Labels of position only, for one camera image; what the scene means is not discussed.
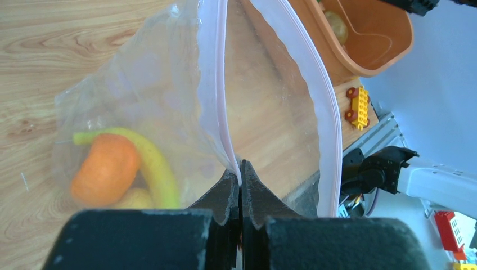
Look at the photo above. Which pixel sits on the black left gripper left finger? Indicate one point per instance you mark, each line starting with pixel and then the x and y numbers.
pixel 203 236

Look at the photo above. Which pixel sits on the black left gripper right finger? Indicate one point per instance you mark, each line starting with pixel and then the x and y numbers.
pixel 276 237

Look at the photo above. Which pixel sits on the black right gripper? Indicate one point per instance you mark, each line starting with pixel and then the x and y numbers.
pixel 422 7

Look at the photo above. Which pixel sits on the yellow toy banana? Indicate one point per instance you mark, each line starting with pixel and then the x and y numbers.
pixel 155 168

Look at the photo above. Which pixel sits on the yellow wrinkled round fruit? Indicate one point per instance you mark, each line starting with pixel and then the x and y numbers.
pixel 135 198

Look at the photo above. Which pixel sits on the orange tangerine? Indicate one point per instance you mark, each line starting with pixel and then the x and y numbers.
pixel 107 172

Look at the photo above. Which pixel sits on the clear zip top bag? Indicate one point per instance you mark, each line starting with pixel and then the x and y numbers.
pixel 210 83

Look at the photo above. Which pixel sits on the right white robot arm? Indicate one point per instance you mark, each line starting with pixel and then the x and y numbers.
pixel 432 92

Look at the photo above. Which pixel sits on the orange plastic basket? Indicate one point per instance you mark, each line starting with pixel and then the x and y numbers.
pixel 379 35

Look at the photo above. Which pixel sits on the brown potato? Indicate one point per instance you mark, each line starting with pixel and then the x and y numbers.
pixel 338 26

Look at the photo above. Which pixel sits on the yellow red toy block car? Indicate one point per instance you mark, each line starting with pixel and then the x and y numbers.
pixel 357 114

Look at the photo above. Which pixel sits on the red toy block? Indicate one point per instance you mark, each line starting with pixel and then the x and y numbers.
pixel 450 233

